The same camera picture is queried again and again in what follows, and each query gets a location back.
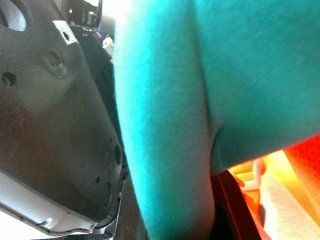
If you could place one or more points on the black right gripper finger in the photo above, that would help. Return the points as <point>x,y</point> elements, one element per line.
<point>50,120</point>

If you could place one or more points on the dark background equipment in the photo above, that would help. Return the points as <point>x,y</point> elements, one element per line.
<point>92,42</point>

